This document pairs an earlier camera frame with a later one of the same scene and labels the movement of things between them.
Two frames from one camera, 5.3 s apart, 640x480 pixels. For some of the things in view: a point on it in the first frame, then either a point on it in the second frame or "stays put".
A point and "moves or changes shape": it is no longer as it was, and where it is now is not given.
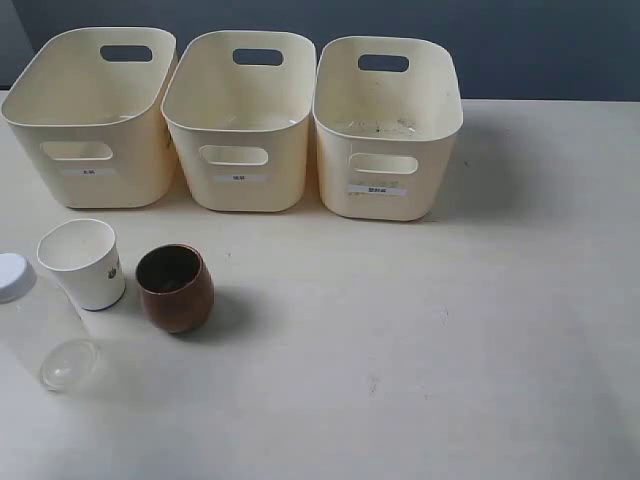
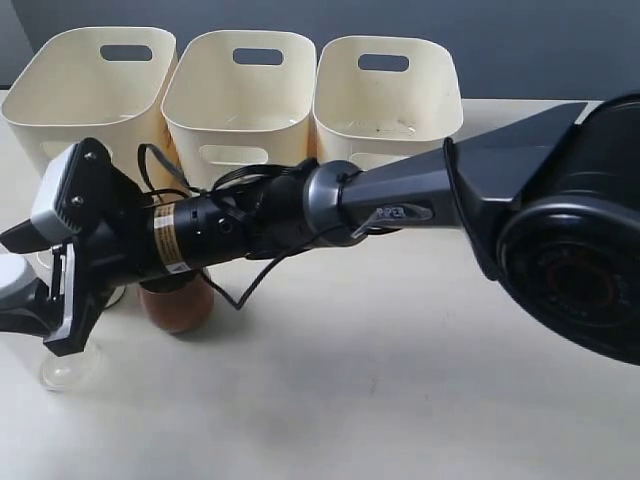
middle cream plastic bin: (239, 108) stays put
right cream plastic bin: (387, 113) stays put
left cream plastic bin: (89, 108) stays put
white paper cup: (85, 250) moves or changes shape
